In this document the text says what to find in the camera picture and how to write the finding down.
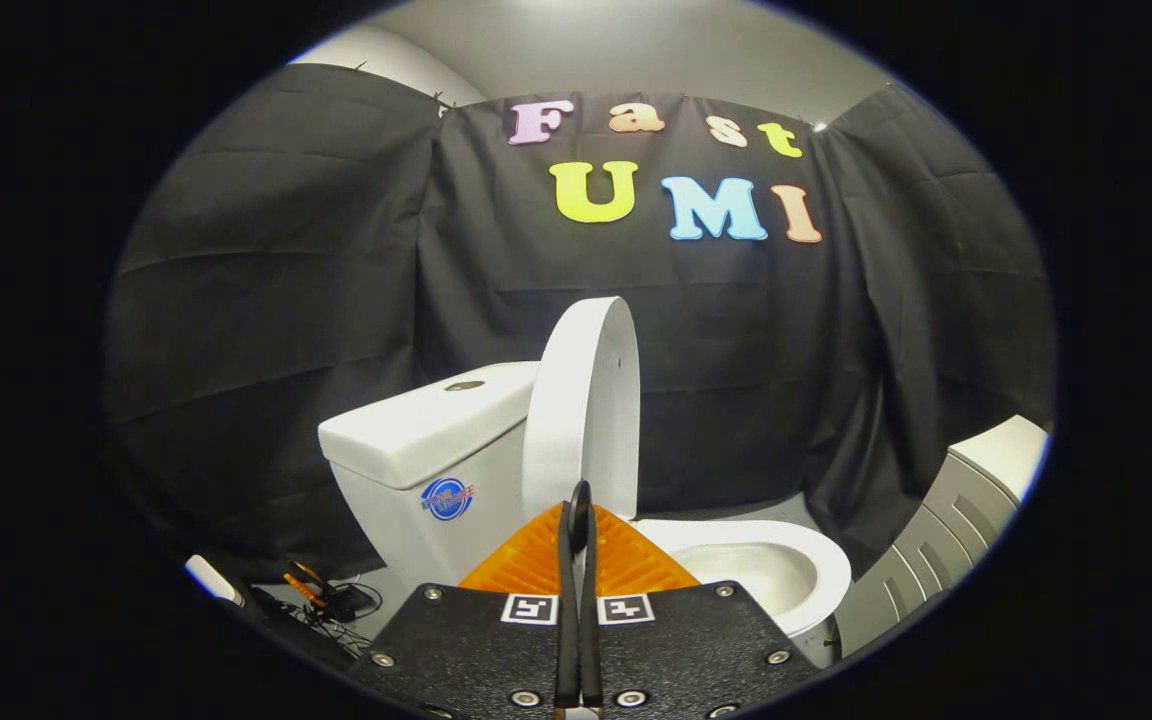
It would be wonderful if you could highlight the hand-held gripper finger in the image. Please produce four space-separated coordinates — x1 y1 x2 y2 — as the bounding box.
348 500 579 720
576 500 822 720

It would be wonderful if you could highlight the white toilet lid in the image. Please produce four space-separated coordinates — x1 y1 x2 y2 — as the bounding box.
521 296 642 553

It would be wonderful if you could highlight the white ceramic toilet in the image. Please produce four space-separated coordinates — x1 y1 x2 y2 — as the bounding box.
318 362 852 669

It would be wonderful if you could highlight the white toilet seat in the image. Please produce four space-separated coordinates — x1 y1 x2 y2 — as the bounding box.
636 520 852 638

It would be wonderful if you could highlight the orange black tool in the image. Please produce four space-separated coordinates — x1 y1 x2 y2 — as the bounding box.
281 560 382 626

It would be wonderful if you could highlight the small white bar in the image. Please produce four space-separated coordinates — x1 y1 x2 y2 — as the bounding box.
184 555 247 608

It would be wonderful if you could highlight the white grey cabinet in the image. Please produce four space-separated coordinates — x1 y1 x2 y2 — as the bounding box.
836 415 1050 656

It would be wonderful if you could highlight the black backdrop cloth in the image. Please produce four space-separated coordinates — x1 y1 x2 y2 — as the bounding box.
106 62 1057 581

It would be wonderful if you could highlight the black cable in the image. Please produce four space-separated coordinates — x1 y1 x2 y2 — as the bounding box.
306 600 382 653

